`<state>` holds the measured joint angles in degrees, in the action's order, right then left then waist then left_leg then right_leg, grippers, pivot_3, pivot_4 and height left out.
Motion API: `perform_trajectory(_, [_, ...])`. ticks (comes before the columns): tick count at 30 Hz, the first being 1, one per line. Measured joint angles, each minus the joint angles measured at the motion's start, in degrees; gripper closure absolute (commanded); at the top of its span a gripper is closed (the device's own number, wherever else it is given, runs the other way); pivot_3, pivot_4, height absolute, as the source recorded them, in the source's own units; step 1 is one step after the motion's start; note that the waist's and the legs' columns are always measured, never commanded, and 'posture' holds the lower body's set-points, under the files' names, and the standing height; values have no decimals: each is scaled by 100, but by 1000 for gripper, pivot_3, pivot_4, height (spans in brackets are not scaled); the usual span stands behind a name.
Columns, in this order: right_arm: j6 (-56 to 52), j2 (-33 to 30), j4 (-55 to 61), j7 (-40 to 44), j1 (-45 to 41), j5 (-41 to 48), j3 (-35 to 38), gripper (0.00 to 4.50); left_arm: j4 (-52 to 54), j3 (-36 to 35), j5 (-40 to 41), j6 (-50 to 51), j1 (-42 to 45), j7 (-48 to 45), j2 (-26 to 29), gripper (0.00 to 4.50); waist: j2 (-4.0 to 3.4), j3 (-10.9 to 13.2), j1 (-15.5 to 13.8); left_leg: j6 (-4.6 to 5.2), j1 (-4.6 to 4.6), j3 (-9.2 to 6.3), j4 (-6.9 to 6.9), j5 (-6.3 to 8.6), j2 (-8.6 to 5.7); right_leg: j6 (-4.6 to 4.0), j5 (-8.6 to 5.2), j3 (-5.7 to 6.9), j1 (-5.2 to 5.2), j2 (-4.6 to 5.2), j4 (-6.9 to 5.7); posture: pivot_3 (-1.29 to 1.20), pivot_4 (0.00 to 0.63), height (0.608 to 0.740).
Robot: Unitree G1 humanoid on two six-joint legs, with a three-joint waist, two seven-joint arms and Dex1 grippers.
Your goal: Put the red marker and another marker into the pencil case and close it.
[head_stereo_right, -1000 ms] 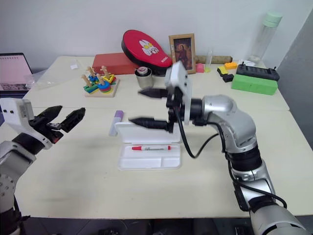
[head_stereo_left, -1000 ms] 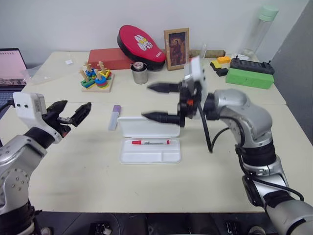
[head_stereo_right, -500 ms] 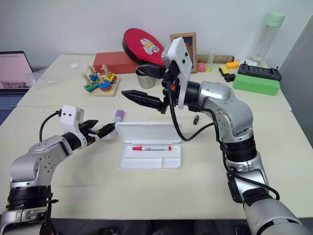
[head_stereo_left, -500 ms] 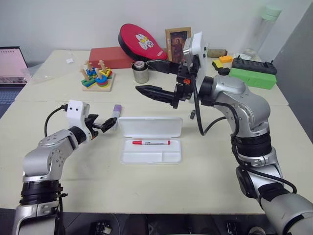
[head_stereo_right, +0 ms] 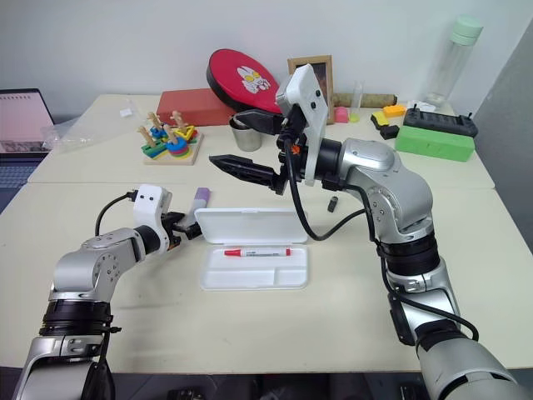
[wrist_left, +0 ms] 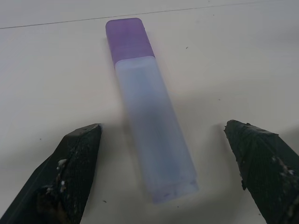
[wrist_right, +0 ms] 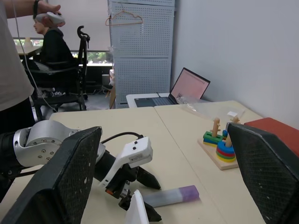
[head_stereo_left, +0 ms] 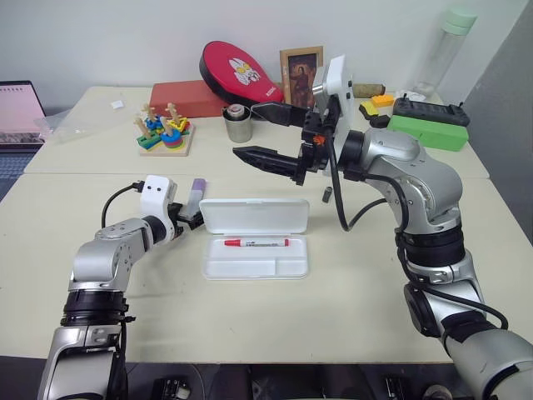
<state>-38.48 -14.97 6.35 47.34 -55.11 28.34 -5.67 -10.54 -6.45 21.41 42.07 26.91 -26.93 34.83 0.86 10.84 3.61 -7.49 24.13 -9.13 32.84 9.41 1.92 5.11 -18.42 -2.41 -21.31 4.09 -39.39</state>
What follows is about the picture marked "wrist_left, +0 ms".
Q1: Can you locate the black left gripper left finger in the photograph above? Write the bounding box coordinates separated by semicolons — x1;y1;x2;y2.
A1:
0;123;103;224

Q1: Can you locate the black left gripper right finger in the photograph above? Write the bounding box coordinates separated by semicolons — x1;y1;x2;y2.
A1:
223;119;299;224

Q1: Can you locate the purple-capped translucent marker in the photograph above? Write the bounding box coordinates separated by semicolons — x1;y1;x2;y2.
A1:
105;17;200;206

